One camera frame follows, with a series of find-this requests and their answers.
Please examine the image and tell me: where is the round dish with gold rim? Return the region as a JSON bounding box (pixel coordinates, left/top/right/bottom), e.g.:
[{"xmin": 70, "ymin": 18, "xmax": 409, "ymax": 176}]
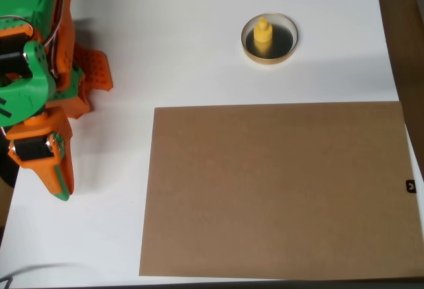
[{"xmin": 240, "ymin": 12, "xmax": 299, "ymax": 66}]

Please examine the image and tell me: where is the forearm servo cable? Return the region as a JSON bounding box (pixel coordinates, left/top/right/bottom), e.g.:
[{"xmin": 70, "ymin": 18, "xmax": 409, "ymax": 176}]
[{"xmin": 44, "ymin": 0, "xmax": 69, "ymax": 74}]

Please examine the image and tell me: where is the thin dark cable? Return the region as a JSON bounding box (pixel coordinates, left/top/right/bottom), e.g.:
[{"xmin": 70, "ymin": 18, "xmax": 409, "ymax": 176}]
[{"xmin": 0, "ymin": 262, "xmax": 83, "ymax": 289}]

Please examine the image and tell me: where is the small yellow bottle-shaped piece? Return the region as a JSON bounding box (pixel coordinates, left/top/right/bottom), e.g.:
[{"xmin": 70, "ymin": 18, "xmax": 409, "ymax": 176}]
[{"xmin": 253, "ymin": 17, "xmax": 274, "ymax": 44}]

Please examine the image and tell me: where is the brown cardboard sheet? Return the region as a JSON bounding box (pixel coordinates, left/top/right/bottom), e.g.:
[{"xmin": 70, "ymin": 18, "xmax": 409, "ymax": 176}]
[{"xmin": 138, "ymin": 101, "xmax": 424, "ymax": 278}]

